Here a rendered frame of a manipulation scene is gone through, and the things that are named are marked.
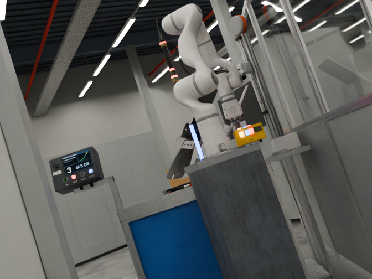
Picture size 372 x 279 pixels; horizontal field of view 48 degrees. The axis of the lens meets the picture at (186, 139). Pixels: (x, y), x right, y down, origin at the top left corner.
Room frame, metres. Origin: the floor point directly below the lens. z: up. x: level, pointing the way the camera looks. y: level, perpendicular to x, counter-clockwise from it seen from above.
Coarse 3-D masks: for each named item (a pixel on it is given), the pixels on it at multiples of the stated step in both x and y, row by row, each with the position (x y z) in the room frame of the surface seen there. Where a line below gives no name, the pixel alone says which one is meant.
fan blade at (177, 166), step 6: (180, 150) 2.79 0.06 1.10; (186, 150) 2.75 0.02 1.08; (192, 150) 2.73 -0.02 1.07; (180, 156) 2.75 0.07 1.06; (186, 156) 2.72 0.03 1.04; (174, 162) 2.78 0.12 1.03; (180, 162) 2.72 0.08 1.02; (186, 162) 2.69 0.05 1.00; (174, 168) 2.74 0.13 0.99; (180, 168) 2.69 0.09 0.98; (168, 174) 2.78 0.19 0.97; (174, 174) 2.71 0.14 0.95; (180, 174) 2.65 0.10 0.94
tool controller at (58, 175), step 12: (72, 156) 2.33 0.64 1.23; (84, 156) 2.32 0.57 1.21; (96, 156) 2.37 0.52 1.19; (60, 168) 2.32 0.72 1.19; (84, 168) 2.30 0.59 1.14; (96, 168) 2.30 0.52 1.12; (60, 180) 2.30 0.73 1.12; (72, 180) 2.29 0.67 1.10; (84, 180) 2.28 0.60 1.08; (96, 180) 2.33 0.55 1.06; (60, 192) 2.33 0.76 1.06
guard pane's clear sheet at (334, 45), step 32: (256, 0) 2.83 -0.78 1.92; (288, 0) 2.19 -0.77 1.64; (320, 0) 1.79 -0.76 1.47; (352, 0) 1.51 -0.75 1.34; (288, 32) 2.39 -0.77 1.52; (320, 32) 1.92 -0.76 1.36; (352, 32) 1.61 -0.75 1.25; (288, 64) 2.62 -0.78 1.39; (320, 64) 2.08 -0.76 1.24; (352, 64) 1.71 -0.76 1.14; (288, 96) 2.90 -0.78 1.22; (352, 96) 1.83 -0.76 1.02; (288, 128) 3.25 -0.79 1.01
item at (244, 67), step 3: (240, 63) 3.00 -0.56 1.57; (243, 63) 3.02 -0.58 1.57; (246, 63) 3.03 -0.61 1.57; (249, 63) 3.05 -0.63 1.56; (237, 66) 3.03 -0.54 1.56; (240, 66) 3.01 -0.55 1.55; (243, 66) 3.01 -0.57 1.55; (246, 66) 3.03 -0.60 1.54; (249, 66) 3.04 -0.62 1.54; (240, 69) 3.02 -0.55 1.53; (243, 69) 3.01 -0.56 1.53; (246, 69) 3.02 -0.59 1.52; (249, 69) 3.04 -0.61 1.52; (240, 72) 3.03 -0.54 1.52; (243, 72) 3.00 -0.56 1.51; (246, 72) 3.04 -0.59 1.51; (249, 72) 3.08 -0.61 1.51
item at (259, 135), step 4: (256, 124) 2.29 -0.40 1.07; (260, 124) 2.29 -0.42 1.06; (244, 128) 2.30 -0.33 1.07; (248, 128) 2.29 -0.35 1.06; (236, 132) 2.30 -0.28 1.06; (244, 132) 2.30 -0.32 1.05; (256, 132) 2.29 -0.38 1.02; (260, 132) 2.29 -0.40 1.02; (264, 132) 2.29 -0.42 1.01; (236, 136) 2.30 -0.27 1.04; (244, 136) 2.30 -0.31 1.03; (248, 136) 2.30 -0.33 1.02; (252, 136) 2.29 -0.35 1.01; (256, 136) 2.29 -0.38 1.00; (260, 136) 2.29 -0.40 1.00; (264, 136) 2.29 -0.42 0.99; (236, 140) 2.32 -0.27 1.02; (240, 140) 2.30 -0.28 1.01; (244, 140) 2.30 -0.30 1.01; (248, 140) 2.29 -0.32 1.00; (252, 140) 2.29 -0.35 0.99; (256, 140) 2.30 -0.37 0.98; (260, 140) 2.34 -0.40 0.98; (240, 144) 2.30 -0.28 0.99; (244, 144) 2.30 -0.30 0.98
